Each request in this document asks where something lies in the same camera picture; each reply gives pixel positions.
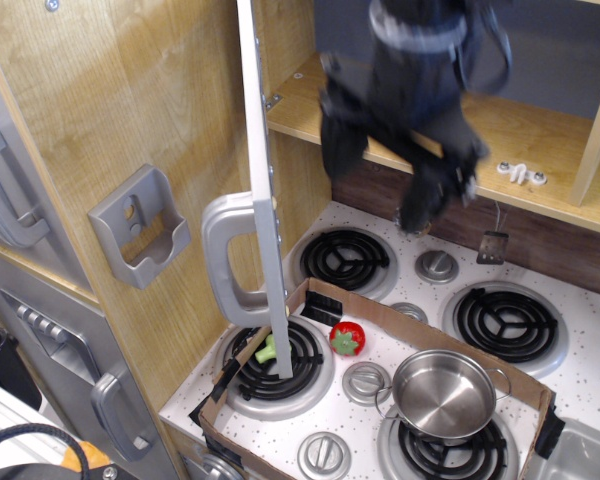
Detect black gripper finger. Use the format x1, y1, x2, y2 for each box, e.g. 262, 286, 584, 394
320, 113, 368, 180
396, 163, 467, 234

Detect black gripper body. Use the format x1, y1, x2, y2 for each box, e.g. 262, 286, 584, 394
319, 53, 489, 199

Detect grey toy microwave door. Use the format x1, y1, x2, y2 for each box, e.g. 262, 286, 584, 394
201, 1, 293, 379

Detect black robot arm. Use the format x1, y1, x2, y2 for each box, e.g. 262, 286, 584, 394
320, 1, 512, 234

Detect wooden microwave shelf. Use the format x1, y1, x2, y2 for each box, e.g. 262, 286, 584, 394
267, 54, 600, 233

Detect back grey stove knob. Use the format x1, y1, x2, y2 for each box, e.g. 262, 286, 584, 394
415, 250, 459, 285

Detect grey stove knob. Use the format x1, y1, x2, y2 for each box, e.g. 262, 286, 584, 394
391, 302, 428, 324
342, 362, 391, 407
415, 250, 459, 285
297, 431, 352, 480

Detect hanging metal spatula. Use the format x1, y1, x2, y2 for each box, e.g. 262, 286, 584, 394
476, 201, 509, 265

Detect white plastic door latch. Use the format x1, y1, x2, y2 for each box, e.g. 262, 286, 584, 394
496, 161, 547, 186

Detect back left black burner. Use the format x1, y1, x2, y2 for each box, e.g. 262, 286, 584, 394
284, 227, 399, 300

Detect black burner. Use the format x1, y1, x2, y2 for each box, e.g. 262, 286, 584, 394
217, 314, 337, 420
376, 406, 520, 480
441, 281, 569, 378
284, 227, 399, 300

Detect middle grey stove knob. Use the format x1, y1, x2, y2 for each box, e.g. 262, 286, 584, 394
391, 302, 428, 324

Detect back right black burner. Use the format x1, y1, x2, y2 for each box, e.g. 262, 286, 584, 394
441, 281, 569, 378

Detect red toy strawberry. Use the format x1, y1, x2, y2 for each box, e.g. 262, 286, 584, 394
329, 321, 366, 357

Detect centre grey stove knob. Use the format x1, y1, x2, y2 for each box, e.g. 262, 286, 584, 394
342, 362, 391, 407

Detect stainless steel pot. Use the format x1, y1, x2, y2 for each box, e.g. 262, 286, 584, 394
374, 349, 512, 446

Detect green toy broccoli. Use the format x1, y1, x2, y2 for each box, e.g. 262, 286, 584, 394
255, 334, 278, 365

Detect front left black burner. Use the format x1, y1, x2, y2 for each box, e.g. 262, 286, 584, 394
217, 314, 337, 420

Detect front right black burner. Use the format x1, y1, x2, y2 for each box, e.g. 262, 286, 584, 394
376, 406, 520, 480

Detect front grey stove knob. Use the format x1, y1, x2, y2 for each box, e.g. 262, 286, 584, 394
297, 431, 352, 480

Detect steel sink basin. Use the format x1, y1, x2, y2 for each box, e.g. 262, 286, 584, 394
523, 417, 600, 480

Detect grey ice dispenser panel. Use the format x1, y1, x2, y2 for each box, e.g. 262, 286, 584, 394
0, 289, 101, 385

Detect orange tape piece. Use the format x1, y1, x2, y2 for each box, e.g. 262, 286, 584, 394
60, 441, 111, 472

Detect black device at left edge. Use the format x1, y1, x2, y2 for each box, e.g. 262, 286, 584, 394
0, 328, 42, 410

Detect brown cardboard barrier frame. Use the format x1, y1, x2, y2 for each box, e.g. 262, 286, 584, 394
173, 279, 557, 479

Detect grey wall phone holder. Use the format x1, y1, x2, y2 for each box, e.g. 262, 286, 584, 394
88, 164, 191, 289

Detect lower grey fridge handle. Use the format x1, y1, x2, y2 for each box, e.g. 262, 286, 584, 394
90, 373, 150, 462

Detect black braided cable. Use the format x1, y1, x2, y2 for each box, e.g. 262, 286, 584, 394
0, 422, 92, 480

